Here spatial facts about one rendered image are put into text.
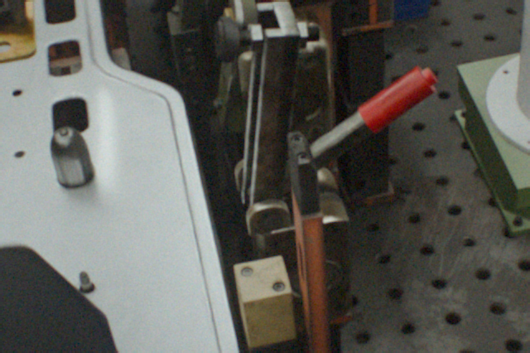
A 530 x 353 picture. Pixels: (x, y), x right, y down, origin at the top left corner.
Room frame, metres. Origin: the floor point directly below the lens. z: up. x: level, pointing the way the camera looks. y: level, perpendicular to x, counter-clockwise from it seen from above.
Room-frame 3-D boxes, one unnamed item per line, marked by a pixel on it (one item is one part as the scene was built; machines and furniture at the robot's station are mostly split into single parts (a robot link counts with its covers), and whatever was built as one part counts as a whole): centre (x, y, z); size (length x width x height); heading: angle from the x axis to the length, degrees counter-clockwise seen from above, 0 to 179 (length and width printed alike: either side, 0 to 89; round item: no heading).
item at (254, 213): (0.50, 0.01, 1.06); 0.03 x 0.01 x 0.03; 97
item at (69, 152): (0.63, 0.16, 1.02); 0.03 x 0.03 x 0.07
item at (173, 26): (0.84, 0.07, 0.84); 0.04 x 0.03 x 0.29; 7
